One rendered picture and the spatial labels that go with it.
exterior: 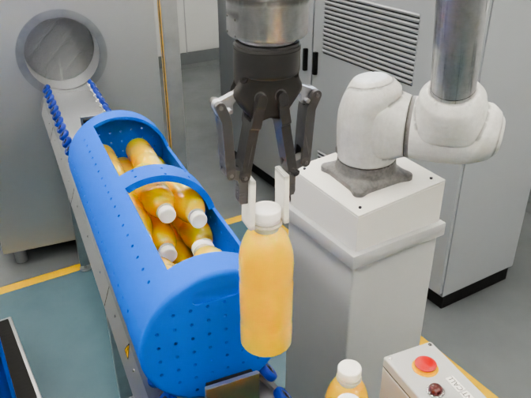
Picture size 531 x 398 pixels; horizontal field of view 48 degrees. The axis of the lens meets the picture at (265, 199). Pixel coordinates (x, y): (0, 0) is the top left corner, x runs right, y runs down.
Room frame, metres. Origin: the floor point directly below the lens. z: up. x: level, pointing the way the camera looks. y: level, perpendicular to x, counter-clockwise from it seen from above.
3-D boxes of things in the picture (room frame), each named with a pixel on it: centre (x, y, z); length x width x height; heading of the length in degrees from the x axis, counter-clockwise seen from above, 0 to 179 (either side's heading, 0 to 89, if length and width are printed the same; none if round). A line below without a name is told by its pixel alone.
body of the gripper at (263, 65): (0.67, 0.00, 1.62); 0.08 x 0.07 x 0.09; 113
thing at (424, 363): (0.75, -0.27, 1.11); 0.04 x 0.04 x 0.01
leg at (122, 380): (1.71, 0.55, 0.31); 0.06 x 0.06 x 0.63; 24
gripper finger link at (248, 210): (0.66, 0.02, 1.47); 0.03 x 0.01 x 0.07; 23
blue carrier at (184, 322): (1.24, 0.26, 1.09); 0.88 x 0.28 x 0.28; 24
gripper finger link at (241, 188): (0.65, 0.04, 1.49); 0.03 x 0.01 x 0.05; 113
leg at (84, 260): (2.61, 0.94, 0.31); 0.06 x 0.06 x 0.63; 24
